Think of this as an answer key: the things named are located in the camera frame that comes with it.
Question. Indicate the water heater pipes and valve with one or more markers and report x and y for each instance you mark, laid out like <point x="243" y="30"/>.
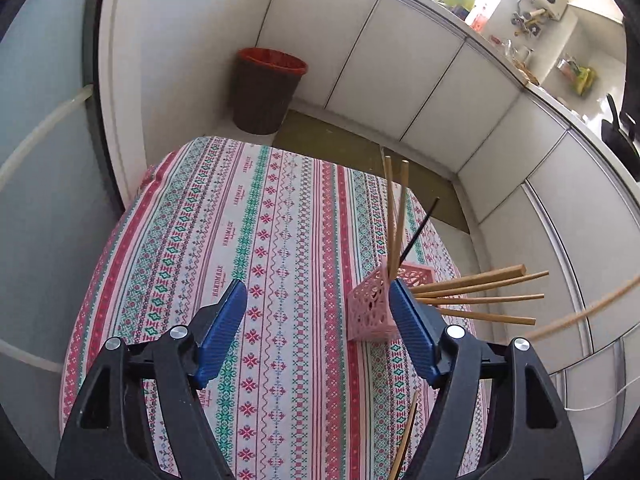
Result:
<point x="527" y="17"/>

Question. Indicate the pink perforated plastic basket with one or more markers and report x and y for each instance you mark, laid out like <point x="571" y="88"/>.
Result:
<point x="370" y="310"/>

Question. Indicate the patterned striped tablecloth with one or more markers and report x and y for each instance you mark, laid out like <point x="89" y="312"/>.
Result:
<point x="280" y="240"/>

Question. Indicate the wall rack with packets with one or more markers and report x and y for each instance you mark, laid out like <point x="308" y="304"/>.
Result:
<point x="580" y="75"/>

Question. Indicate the black wok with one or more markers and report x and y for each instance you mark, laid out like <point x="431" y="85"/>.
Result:
<point x="622" y="135"/>

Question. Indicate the frosted glass sliding door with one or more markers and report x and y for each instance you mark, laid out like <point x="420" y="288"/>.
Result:
<point x="45" y="185"/>

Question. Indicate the red bottle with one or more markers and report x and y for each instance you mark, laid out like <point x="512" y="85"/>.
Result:
<point x="479" y="19"/>

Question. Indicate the brown trash bin red liner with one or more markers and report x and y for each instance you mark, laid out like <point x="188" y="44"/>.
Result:
<point x="265" y="95"/>

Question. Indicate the pale bamboo chopstick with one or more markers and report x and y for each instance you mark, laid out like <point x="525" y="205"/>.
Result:
<point x="405" y="440"/>
<point x="590" y="307"/>

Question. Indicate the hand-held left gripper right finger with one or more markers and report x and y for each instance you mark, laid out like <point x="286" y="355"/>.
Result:
<point x="412" y="332"/>

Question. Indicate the olive floor mat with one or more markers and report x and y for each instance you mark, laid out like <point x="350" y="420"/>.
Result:
<point x="330" y="135"/>
<point x="435" y="190"/>

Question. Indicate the white kettle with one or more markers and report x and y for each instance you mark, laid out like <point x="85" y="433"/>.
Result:
<point x="522" y="52"/>

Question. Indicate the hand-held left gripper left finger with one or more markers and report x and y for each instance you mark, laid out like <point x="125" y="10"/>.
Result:
<point x="220" y="335"/>

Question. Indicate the white kitchen base cabinets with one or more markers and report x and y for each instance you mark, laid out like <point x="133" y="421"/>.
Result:
<point x="425" y="85"/>

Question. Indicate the dark chopstick with gold band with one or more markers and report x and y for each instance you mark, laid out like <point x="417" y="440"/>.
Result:
<point x="410" y="432"/>
<point x="422" y="227"/>

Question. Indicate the white kitchen countertop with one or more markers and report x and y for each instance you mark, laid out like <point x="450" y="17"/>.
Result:
<point x="500" y="45"/>

